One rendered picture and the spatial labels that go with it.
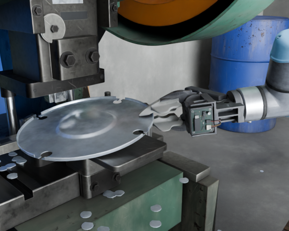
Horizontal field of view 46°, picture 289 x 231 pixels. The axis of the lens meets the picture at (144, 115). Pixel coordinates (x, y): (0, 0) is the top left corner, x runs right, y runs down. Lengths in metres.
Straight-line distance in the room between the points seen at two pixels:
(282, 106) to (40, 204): 0.53
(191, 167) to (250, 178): 1.34
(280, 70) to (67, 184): 0.49
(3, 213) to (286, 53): 0.60
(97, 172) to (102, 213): 0.09
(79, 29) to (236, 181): 1.61
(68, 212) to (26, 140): 0.17
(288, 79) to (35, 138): 0.52
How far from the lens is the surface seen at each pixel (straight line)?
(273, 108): 0.77
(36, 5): 0.66
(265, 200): 2.03
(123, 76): 2.54
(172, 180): 0.84
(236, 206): 1.94
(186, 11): 0.93
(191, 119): 0.70
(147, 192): 0.78
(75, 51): 0.71
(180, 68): 3.01
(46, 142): 0.71
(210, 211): 0.91
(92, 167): 0.72
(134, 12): 1.06
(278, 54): 0.72
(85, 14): 0.76
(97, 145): 0.66
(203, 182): 0.87
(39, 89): 0.73
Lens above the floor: 1.06
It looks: 20 degrees down
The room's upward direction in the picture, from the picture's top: straight up
